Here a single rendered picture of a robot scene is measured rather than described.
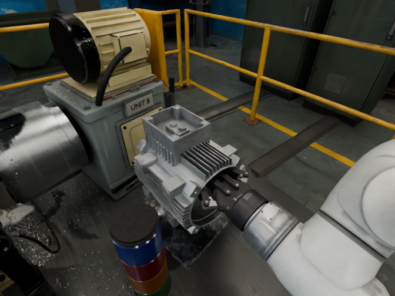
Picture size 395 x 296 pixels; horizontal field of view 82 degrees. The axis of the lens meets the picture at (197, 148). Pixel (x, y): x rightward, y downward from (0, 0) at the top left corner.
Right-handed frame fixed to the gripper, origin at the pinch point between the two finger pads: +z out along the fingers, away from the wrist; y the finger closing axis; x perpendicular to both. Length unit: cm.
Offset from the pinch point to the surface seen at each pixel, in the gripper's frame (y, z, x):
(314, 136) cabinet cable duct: -204, 24, 111
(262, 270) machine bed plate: -8.2, -25.8, 29.6
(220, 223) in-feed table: -3.7, -11.4, 19.4
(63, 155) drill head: 20.7, 26.4, 9.6
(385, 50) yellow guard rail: -173, 5, 8
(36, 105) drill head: 20.8, 39.4, 0.7
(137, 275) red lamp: 21.7, -16.4, -3.2
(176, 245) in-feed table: 8.8, -8.6, 19.9
